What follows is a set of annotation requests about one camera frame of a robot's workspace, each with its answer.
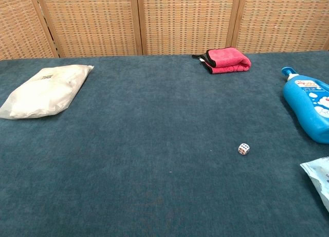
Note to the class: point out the small white die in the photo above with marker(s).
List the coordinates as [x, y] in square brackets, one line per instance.
[243, 149]

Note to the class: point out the blue table cloth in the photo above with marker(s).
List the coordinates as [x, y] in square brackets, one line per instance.
[154, 157]

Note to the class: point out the folded pink towel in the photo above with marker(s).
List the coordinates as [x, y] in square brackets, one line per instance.
[226, 62]

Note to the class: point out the woven folding screen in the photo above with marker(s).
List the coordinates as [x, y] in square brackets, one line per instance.
[164, 21]

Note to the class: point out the white plastic bag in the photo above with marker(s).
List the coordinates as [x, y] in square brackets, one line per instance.
[46, 93]

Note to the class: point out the blue lotion pump bottle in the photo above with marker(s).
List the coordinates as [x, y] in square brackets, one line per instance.
[308, 106]

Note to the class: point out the light blue wipes packet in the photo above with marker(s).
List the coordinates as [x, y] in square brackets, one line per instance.
[320, 178]

